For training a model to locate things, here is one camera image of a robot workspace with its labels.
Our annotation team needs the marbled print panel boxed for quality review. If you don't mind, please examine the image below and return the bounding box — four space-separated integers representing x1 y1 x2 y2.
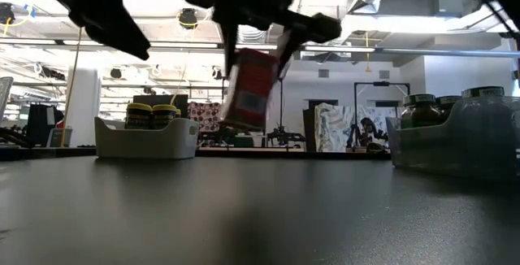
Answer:
314 102 403 154

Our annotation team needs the black table frame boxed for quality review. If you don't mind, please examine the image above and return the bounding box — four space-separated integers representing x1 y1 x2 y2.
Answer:
0 145 392 161

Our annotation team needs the dark cabinet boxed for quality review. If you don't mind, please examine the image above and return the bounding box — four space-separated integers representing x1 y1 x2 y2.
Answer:
25 102 65 149

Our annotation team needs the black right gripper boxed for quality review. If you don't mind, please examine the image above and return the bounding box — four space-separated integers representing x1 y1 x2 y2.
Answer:
184 0 343 77

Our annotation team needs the black frame stand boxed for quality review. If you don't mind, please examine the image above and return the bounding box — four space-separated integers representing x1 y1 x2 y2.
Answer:
353 80 412 152

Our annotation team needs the red patterned cloth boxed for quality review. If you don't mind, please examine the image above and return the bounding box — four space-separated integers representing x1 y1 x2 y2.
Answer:
188 101 223 136

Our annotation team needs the yellow power cable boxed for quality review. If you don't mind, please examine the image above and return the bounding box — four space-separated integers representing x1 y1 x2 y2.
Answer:
59 26 84 149

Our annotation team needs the red-lid paprika tin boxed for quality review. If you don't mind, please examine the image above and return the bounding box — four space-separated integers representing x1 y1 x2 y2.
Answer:
220 47 282 133

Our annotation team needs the smoky grey transparent bin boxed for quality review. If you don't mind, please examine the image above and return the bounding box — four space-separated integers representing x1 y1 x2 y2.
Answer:
384 95 520 181

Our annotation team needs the black tripod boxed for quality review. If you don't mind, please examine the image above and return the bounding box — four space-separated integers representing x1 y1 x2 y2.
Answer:
266 76 306 147

